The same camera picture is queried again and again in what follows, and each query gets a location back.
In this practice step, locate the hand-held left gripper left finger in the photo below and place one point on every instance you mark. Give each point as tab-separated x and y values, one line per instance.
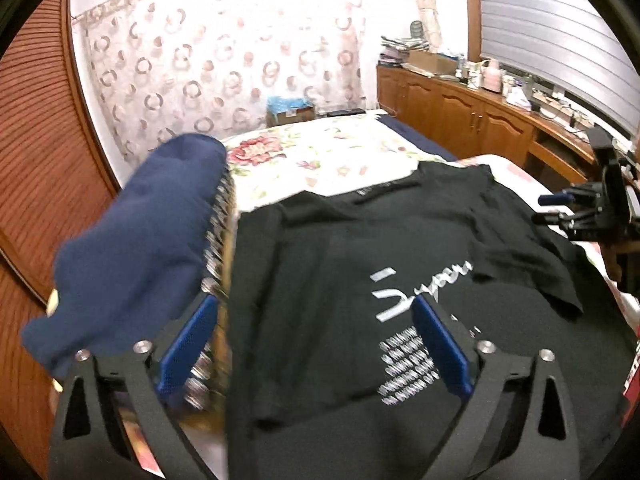
187	345

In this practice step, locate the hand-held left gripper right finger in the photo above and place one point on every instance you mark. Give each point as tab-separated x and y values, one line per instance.
442	350

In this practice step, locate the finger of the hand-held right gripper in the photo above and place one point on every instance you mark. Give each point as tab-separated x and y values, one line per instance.
550	220
551	199

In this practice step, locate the black printed t-shirt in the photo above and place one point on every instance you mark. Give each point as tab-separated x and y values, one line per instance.
325	285

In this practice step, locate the purple tissue pack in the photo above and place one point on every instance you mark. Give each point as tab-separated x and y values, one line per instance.
517	96

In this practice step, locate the beaded tile mat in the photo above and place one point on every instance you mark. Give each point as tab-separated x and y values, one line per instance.
220	240

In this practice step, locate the navy blue pillow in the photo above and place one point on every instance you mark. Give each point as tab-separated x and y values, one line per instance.
140	240

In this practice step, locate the wooden cabinet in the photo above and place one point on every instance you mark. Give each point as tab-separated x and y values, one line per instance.
460	110

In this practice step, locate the pink jug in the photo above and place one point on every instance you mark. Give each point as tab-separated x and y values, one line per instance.
492	76

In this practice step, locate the navy blue blanket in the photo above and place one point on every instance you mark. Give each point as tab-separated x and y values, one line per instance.
415	135

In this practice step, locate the grey window blind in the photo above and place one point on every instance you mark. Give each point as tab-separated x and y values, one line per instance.
540	25

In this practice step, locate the open cardboard box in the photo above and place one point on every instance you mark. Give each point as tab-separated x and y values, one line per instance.
432	62

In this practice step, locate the stack of folded cloths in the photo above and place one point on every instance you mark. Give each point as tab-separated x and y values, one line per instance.
400	50

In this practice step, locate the flat black box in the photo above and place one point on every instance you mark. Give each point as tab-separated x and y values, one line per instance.
346	112

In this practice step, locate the floral bedsheet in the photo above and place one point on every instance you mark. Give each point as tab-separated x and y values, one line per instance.
310	150

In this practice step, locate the beige tied curtain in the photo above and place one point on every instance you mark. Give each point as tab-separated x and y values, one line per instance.
426	5

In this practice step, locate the cardboard box with blue cloth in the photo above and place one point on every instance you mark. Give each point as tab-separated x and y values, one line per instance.
290	116

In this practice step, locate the wooden louvered wardrobe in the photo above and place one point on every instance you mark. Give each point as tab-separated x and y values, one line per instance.
40	135

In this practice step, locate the circle patterned curtain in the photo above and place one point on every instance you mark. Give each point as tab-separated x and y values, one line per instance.
225	60

